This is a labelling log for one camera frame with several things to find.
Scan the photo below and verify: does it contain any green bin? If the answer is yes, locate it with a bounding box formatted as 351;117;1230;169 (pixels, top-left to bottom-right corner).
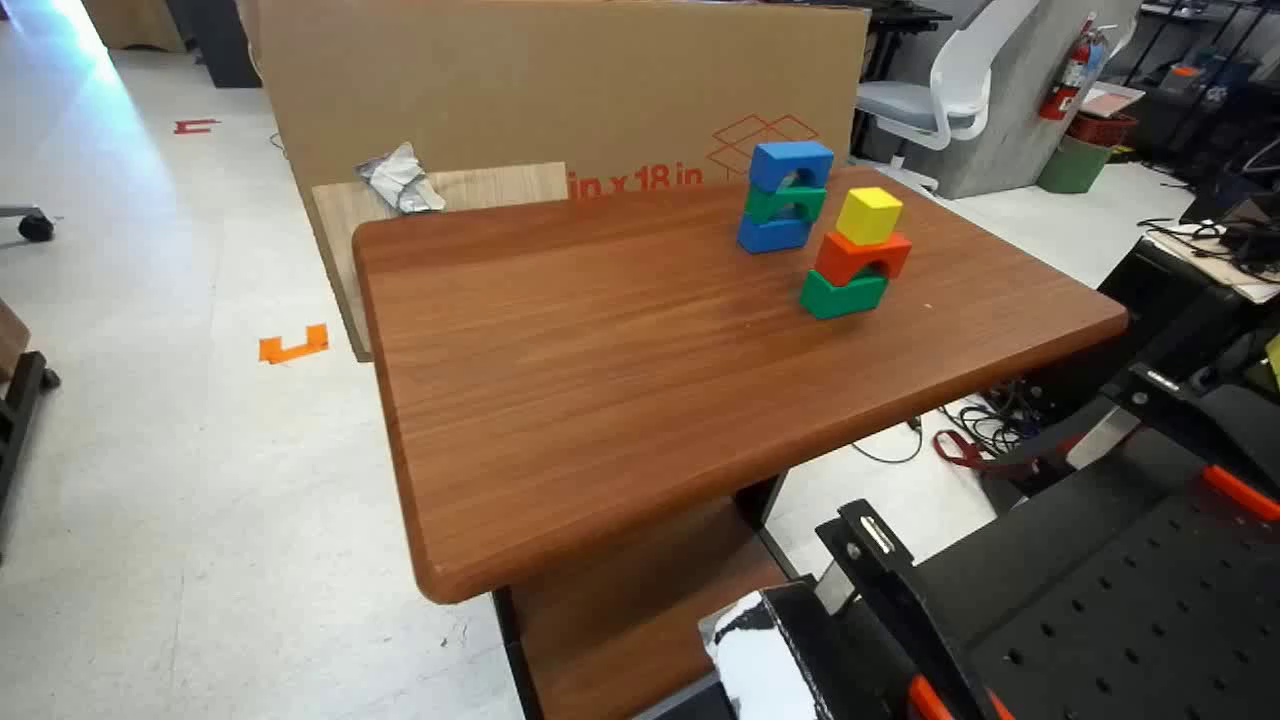
1037;138;1116;202

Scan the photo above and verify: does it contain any white power strip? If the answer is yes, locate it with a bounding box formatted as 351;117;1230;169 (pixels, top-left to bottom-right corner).
948;397;1027;459

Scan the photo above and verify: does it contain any brown table pedestal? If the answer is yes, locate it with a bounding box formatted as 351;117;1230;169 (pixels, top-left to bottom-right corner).
493;471;794;720

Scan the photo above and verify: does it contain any green arch block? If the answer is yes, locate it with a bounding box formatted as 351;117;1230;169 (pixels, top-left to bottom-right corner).
741;179;832;229
797;259;894;325

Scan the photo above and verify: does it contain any orange clamp handle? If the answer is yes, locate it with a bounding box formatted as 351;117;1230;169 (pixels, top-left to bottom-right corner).
1195;459;1280;528
905;671;1019;720

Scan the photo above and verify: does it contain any red floor cable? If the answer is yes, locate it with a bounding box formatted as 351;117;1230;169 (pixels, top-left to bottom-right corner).
928;423;999;471

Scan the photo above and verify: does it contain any orange floor tape mark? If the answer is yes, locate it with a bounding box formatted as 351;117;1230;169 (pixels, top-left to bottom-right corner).
258;322;334;367

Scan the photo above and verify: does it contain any grey partition panel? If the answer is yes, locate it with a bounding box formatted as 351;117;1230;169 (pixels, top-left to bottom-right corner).
917;0;1147;204

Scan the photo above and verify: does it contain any black chair caster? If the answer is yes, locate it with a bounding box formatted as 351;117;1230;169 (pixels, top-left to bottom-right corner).
0;204;62;248

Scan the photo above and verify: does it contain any white grey office chair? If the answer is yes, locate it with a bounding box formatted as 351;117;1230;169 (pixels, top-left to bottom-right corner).
854;0;1043;155

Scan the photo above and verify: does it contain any large cardboard sheet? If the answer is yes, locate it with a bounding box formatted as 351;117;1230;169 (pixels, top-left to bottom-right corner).
250;0;875;207

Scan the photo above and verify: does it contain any crumpled white paper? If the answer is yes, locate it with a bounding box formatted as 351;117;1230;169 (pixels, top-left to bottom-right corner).
351;138;451;222

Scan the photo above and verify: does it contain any cluttered side desk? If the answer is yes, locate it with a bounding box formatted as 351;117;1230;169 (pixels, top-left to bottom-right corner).
1135;195;1280;313

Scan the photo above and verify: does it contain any orange arch block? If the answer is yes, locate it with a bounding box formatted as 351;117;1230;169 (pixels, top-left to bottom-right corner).
811;229;917;289

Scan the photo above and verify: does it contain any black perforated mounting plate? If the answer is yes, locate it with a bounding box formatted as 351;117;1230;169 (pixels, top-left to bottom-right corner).
917;419;1280;720

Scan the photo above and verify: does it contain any red fire extinguisher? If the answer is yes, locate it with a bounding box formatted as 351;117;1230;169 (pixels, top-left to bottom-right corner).
1037;14;1120;125

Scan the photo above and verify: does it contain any blue arch block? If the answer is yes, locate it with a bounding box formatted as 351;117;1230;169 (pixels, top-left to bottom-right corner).
750;139;838;202

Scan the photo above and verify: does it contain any yellow cube block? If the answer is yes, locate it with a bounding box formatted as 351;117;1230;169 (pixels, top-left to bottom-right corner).
832;186;907;248

